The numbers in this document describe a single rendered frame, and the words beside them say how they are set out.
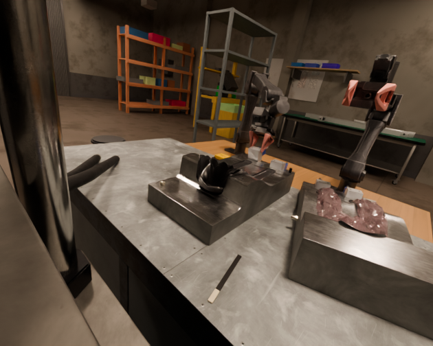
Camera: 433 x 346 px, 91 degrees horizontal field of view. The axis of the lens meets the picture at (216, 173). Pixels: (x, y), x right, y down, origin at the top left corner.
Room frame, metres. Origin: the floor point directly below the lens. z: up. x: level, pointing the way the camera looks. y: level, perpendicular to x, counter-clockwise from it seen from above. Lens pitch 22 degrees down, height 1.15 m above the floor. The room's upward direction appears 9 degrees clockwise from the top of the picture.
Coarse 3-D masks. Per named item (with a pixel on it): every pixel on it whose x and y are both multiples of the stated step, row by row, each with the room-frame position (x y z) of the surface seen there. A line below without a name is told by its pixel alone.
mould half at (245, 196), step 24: (192, 168) 0.63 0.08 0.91; (240, 168) 0.77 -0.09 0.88; (264, 168) 0.80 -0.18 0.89; (168, 192) 0.53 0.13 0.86; (192, 192) 0.55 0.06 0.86; (240, 192) 0.52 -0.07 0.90; (264, 192) 0.60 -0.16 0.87; (288, 192) 0.80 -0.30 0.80; (192, 216) 0.45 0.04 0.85; (216, 216) 0.45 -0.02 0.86; (240, 216) 0.51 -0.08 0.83; (216, 240) 0.43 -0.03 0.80
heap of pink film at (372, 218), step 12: (324, 192) 0.58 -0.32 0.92; (324, 204) 0.53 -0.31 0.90; (336, 204) 0.54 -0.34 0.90; (360, 204) 0.54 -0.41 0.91; (372, 204) 0.55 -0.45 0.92; (324, 216) 0.49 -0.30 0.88; (336, 216) 0.49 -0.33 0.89; (348, 216) 0.49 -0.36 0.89; (360, 216) 0.51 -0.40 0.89; (372, 216) 0.51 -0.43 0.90; (384, 216) 0.51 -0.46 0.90; (360, 228) 0.45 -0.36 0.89; (372, 228) 0.45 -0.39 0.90; (384, 228) 0.47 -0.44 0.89
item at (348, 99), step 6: (348, 84) 0.66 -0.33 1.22; (354, 84) 0.63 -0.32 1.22; (348, 90) 0.60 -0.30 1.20; (354, 90) 0.65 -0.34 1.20; (348, 96) 0.61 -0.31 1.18; (342, 102) 0.66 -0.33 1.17; (348, 102) 0.64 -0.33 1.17; (354, 102) 0.65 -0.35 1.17; (360, 102) 0.64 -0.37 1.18; (366, 102) 0.64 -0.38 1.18; (372, 102) 0.63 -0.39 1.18; (366, 108) 0.63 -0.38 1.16
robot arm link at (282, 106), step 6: (264, 96) 0.98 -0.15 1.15; (282, 96) 0.90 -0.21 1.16; (264, 102) 0.97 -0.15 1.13; (270, 102) 0.96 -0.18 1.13; (276, 102) 0.89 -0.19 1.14; (282, 102) 0.89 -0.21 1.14; (288, 102) 0.89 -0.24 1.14; (270, 108) 0.92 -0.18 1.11; (276, 108) 0.87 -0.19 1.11; (282, 108) 0.88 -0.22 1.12; (288, 108) 0.89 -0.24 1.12; (276, 114) 0.89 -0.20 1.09; (282, 114) 0.88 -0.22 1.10
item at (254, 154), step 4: (248, 148) 0.89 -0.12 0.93; (252, 148) 0.89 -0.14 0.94; (256, 148) 0.89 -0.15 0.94; (260, 148) 0.89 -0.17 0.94; (248, 152) 0.89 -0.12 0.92; (252, 152) 0.88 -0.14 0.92; (256, 152) 0.87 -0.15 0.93; (260, 152) 0.88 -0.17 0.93; (264, 152) 0.92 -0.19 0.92; (248, 156) 0.89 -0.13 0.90; (252, 156) 0.88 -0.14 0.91; (256, 156) 0.87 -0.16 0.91; (260, 156) 0.89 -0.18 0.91; (252, 160) 0.88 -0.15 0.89; (256, 160) 0.87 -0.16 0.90
